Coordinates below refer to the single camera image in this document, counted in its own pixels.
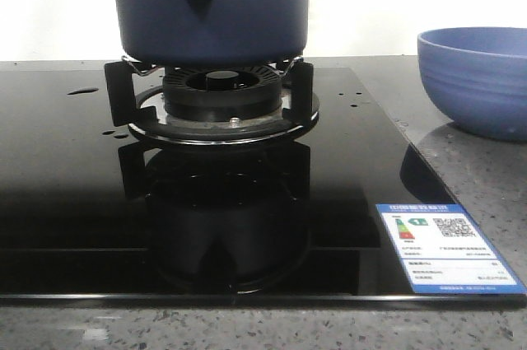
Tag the light blue plastic bowl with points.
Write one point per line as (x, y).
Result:
(476, 76)

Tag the black gas burner head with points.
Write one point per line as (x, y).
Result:
(218, 95)

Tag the black glass gas cooktop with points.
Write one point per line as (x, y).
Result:
(92, 217)

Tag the dark blue cooking pot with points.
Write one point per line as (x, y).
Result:
(212, 33)

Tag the black pot support grate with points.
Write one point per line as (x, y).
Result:
(145, 114)

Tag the blue energy rating label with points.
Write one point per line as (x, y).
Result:
(443, 252)

